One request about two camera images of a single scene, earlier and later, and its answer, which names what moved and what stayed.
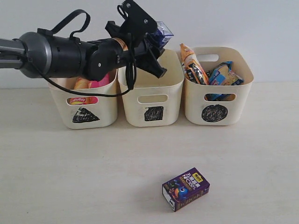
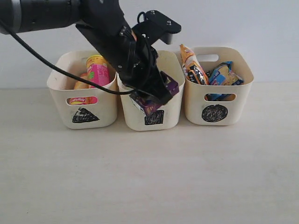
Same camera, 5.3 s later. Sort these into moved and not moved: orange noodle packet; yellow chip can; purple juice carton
Moved: purple juice carton
Not moved: orange noodle packet; yellow chip can
